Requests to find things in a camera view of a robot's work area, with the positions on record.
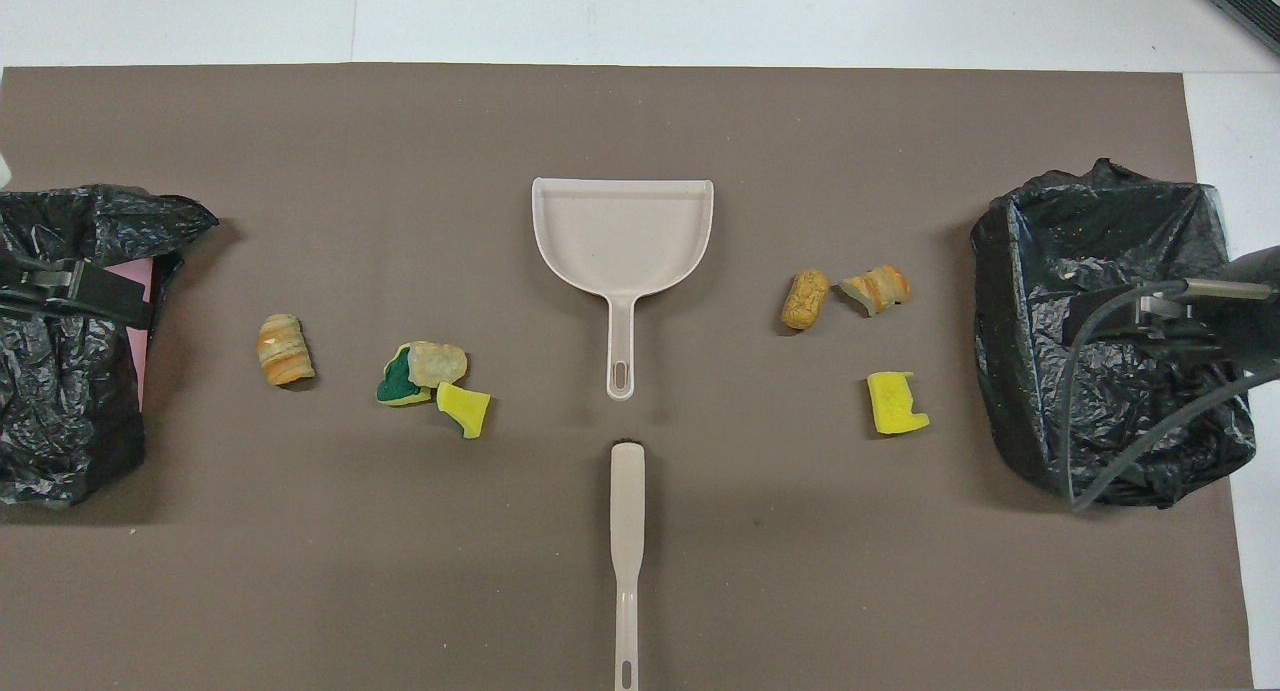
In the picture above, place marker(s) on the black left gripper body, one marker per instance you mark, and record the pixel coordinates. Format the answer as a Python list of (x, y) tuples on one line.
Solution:
[(110, 299)]

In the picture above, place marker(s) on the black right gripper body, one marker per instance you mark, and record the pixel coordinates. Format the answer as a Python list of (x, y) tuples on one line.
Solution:
[(1255, 321)]

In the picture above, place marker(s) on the large striped croissant piece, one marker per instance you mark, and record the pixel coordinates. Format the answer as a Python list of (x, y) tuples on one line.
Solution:
[(284, 351)]

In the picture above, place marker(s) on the green and yellow sponge piece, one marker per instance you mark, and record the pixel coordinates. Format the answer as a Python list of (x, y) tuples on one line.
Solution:
[(398, 383)]

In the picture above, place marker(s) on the small yellow sponge piece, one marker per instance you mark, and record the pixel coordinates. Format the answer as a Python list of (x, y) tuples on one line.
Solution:
[(465, 408)]

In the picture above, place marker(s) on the notched yellow sponge piece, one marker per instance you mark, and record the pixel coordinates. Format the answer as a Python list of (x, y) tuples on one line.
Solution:
[(893, 404)]

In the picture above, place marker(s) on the small striped croissant piece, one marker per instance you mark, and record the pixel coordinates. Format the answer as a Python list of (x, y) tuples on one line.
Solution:
[(878, 288)]

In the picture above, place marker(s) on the brown bread roll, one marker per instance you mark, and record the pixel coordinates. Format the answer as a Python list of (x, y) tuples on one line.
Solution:
[(805, 299)]

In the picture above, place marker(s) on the beige plastic dustpan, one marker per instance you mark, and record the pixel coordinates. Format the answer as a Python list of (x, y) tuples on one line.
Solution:
[(620, 236)]

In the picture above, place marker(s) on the beige brush with black bristles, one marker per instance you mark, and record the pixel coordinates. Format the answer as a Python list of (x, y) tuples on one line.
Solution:
[(627, 501)]

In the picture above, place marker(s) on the pink bin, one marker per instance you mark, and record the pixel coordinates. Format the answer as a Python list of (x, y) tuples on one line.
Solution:
[(132, 351)]

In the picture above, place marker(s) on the crumpled black trash bag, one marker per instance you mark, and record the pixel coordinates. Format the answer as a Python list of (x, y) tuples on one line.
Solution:
[(60, 401)]

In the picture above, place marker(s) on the black bag lined bin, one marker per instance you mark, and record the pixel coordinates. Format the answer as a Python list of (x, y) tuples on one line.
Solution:
[(1100, 241)]

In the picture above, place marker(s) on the brown table mat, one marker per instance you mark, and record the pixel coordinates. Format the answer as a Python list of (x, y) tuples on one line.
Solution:
[(640, 121)]

